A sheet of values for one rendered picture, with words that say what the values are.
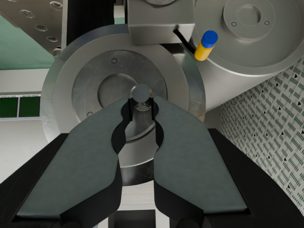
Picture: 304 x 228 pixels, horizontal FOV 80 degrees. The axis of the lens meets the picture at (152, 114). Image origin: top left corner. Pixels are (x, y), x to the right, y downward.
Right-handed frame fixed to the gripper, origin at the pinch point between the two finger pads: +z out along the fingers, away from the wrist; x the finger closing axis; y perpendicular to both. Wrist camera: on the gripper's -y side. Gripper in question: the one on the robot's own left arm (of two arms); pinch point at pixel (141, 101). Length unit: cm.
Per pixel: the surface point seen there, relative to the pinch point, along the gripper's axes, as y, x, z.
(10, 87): 105, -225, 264
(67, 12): -4.8, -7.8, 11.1
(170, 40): -2.7, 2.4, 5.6
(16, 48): 43, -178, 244
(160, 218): 40.6, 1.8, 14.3
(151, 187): 34.5, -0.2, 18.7
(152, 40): -2.7, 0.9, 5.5
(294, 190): 12.2, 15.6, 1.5
